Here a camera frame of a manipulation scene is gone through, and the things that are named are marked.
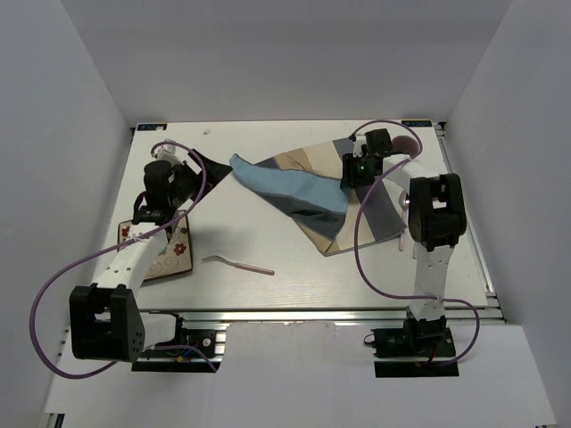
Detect striped cloth placemat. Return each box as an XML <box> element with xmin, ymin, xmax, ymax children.
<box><xmin>229</xmin><ymin>138</ymin><xmax>406</xmax><ymax>256</ymax></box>

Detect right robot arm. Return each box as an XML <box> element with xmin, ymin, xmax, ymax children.
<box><xmin>341</xmin><ymin>128</ymin><xmax>468</xmax><ymax>356</ymax></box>

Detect square floral plate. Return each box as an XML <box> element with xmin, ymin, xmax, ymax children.
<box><xmin>106</xmin><ymin>217</ymin><xmax>194</xmax><ymax>282</ymax></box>

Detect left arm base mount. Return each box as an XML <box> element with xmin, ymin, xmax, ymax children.
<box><xmin>131</xmin><ymin>317</ymin><xmax>227</xmax><ymax>374</ymax></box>

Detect blue table label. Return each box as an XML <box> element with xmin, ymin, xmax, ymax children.
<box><xmin>136</xmin><ymin>123</ymin><xmax>168</xmax><ymax>132</ymax></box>
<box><xmin>401</xmin><ymin>119</ymin><xmax>433</xmax><ymax>128</ymax></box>

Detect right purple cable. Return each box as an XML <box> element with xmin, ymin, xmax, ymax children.
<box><xmin>348</xmin><ymin>119</ymin><xmax>482</xmax><ymax>367</ymax></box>

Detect left blue table label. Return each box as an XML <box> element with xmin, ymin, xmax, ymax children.
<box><xmin>136</xmin><ymin>123</ymin><xmax>168</xmax><ymax>132</ymax></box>

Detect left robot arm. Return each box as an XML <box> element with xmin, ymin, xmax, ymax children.
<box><xmin>70</xmin><ymin>148</ymin><xmax>232</xmax><ymax>363</ymax></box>

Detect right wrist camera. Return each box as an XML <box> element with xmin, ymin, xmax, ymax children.
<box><xmin>349</xmin><ymin>134</ymin><xmax>368</xmax><ymax>157</ymax></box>

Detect right blue table label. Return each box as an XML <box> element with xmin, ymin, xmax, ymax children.
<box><xmin>401</xmin><ymin>119</ymin><xmax>433</xmax><ymax>128</ymax></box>

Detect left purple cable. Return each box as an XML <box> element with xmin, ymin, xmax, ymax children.
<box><xmin>29</xmin><ymin>140</ymin><xmax>221</xmax><ymax>379</ymax></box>

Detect purple ceramic mug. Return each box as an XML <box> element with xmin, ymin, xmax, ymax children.
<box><xmin>392</xmin><ymin>136</ymin><xmax>421</xmax><ymax>157</ymax></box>

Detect pink handled fork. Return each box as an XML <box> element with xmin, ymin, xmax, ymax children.
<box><xmin>201</xmin><ymin>255</ymin><xmax>276</xmax><ymax>276</ymax></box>

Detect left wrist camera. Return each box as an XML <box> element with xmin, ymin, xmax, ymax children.
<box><xmin>151</xmin><ymin>139</ymin><xmax>182</xmax><ymax>166</ymax></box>

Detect purple cable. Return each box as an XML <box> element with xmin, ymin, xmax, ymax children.
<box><xmin>29</xmin><ymin>140</ymin><xmax>221</xmax><ymax>379</ymax></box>
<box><xmin>348</xmin><ymin>119</ymin><xmax>482</xmax><ymax>367</ymax></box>

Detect aluminium table rail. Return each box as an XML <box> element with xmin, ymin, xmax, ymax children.
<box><xmin>141</xmin><ymin>308</ymin><xmax>506</xmax><ymax>324</ymax></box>

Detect pink handled spoon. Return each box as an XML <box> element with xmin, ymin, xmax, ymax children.
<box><xmin>398</xmin><ymin>191</ymin><xmax>410</xmax><ymax>251</ymax></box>

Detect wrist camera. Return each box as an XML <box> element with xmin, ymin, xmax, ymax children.
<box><xmin>349</xmin><ymin>134</ymin><xmax>368</xmax><ymax>157</ymax></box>
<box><xmin>151</xmin><ymin>139</ymin><xmax>182</xmax><ymax>166</ymax></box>

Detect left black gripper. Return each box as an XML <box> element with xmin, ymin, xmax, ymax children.
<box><xmin>169</xmin><ymin>150</ymin><xmax>232</xmax><ymax>209</ymax></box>

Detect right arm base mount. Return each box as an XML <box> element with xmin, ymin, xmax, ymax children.
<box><xmin>363</xmin><ymin>315</ymin><xmax>459</xmax><ymax>379</ymax></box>

